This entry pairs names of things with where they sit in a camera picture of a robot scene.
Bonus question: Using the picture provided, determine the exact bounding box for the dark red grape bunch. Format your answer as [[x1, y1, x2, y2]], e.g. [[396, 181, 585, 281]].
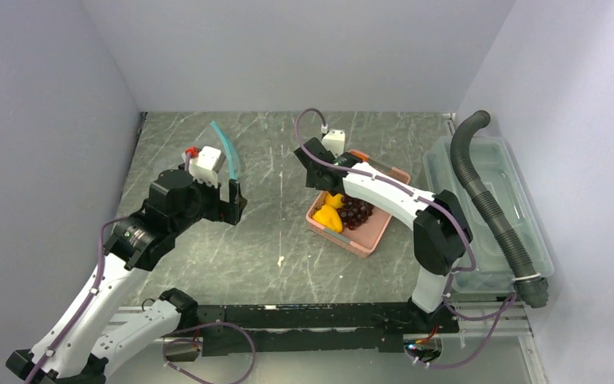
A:
[[336, 196, 374, 230]]

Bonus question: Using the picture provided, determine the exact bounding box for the pink perforated plastic basket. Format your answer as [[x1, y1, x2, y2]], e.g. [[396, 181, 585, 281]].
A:
[[305, 157, 411, 258]]

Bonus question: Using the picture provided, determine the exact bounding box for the yellow lemon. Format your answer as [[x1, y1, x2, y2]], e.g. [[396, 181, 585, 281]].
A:
[[324, 192, 345, 210]]

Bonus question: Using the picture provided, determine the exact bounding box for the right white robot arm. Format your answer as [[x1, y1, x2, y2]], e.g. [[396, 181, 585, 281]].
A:
[[294, 138, 472, 332]]

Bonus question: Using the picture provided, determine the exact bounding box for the grey corrugated hose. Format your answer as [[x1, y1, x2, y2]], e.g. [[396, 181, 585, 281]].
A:
[[449, 110, 550, 310]]

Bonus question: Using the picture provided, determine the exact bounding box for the clear plastic storage bin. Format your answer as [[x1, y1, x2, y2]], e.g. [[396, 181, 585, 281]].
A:
[[423, 136, 556, 295]]

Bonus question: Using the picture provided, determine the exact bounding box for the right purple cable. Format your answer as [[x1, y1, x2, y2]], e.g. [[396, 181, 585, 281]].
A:
[[293, 108, 479, 274]]

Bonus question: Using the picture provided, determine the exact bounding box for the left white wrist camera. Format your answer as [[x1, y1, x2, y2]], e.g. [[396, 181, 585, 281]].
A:
[[182, 146, 226, 187]]

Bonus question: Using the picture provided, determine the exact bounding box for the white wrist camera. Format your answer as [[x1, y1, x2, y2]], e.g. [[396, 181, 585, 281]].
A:
[[182, 146, 226, 187], [321, 130, 346, 158]]

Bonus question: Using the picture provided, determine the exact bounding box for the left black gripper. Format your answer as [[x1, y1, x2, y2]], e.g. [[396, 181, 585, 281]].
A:
[[170, 170, 246, 235]]

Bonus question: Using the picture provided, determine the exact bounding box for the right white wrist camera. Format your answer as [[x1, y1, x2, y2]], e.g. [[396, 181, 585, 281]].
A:
[[321, 130, 346, 158]]

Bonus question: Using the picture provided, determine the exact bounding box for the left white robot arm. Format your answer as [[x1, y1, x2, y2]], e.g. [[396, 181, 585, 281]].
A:
[[6, 169, 247, 383]]

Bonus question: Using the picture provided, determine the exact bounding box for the orange fruit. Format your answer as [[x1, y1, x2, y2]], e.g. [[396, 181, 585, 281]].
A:
[[349, 150, 369, 162]]

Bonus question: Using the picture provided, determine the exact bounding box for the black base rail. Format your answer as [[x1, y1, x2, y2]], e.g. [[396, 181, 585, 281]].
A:
[[169, 302, 459, 357]]

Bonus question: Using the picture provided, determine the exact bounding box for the clear zip bag blue zipper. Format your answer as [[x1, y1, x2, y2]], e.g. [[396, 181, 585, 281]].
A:
[[185, 121, 241, 182]]

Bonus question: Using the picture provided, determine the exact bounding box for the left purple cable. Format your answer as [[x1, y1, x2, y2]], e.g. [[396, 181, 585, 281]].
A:
[[21, 214, 128, 384]]

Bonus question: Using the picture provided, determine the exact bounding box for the purple cable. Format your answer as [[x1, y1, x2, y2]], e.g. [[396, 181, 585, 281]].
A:
[[21, 214, 128, 384], [293, 108, 479, 274]]

